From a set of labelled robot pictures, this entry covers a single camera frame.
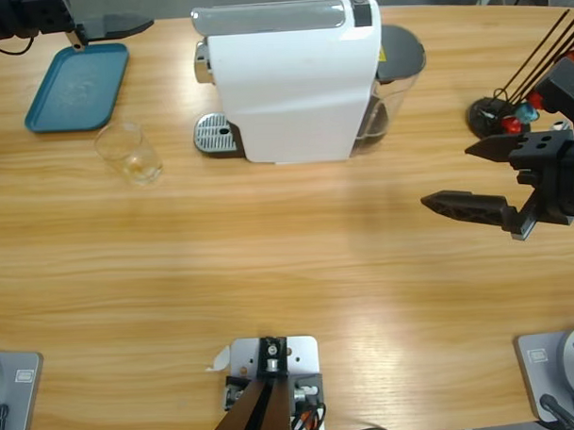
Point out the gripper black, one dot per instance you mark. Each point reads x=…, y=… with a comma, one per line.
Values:
x=25, y=16
x=559, y=186

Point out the clear drinking glass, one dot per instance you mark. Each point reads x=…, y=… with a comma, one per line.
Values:
x=134, y=159

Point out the grey coffee machine lever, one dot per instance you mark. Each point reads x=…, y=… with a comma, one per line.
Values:
x=270, y=17

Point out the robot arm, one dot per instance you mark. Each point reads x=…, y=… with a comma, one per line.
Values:
x=563, y=87

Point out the blue coffee capsule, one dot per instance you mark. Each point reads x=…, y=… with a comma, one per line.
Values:
x=528, y=113

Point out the white capsule coffee machine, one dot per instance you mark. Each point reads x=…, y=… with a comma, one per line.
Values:
x=288, y=106

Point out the black capsule holder with rods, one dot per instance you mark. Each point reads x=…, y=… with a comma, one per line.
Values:
x=481, y=116

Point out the teal plastic tray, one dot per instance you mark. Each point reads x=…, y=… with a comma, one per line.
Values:
x=75, y=90

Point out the silver drip tray grate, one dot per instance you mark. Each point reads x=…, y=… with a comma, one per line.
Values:
x=211, y=133

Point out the white paper scrap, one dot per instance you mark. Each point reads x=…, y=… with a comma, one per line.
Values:
x=222, y=359

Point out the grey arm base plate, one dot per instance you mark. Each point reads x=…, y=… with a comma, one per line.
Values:
x=537, y=357
x=19, y=375

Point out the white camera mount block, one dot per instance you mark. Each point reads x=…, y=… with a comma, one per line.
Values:
x=303, y=351

